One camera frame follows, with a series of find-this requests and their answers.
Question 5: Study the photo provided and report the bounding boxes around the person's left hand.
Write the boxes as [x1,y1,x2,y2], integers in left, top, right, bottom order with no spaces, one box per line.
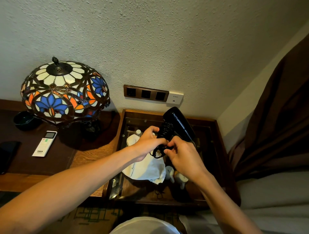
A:
[131,126,168,162]

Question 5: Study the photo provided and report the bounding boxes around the person's right hand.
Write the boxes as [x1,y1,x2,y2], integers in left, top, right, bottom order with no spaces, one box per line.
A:
[164,136,209,184]

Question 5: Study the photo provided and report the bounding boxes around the white drawstring cloth bag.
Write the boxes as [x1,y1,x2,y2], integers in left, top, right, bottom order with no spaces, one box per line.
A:
[122,134,167,185]

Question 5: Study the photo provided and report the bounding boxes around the black hair dryer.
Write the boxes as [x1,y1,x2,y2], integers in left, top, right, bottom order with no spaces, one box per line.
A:
[157,106,196,145]

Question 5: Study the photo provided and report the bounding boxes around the person's left forearm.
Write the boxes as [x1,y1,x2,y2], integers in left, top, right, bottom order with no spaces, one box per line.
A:
[0,146,143,234]

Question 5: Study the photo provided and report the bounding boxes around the person's right forearm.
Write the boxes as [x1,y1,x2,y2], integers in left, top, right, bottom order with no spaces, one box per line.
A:
[193,171,264,234]

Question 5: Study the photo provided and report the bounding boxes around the person's white shirt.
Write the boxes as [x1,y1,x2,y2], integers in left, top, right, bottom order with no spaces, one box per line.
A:
[110,216,182,234]

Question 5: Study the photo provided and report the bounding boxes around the white ceramic cup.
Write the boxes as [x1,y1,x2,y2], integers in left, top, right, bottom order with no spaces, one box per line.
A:
[165,166,175,184]
[174,171,189,190]

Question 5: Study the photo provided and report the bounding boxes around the wooden glass-top cabinet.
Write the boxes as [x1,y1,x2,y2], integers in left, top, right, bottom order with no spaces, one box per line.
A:
[102,109,242,208]

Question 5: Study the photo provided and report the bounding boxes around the dark brown desk mat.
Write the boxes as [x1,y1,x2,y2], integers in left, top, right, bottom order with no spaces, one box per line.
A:
[0,110,121,176]

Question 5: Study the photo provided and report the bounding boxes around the brown curtain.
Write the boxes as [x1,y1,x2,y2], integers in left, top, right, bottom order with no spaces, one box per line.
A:
[228,33,309,181]

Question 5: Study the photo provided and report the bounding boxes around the white remote control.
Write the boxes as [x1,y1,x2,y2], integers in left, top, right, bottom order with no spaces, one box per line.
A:
[32,130,58,158]

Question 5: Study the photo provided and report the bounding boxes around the stained glass table lamp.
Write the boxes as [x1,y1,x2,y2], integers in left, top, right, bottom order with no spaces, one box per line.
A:
[20,56,111,140]

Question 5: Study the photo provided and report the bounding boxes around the black ashtray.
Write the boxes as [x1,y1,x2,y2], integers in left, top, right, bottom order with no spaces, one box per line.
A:
[13,111,43,132]

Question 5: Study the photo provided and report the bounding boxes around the wooden desk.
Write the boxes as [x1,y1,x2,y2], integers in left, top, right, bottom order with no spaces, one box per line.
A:
[0,99,121,198]

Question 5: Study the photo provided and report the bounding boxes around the black phone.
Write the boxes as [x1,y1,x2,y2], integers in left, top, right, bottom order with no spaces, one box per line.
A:
[0,141,22,175]

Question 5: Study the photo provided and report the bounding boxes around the brown triple wall socket panel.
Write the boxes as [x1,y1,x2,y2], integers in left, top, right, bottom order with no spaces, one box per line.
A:
[123,84,169,103]

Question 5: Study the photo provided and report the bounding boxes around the white wall socket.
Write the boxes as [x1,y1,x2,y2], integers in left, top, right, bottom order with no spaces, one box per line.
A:
[166,91,184,105]

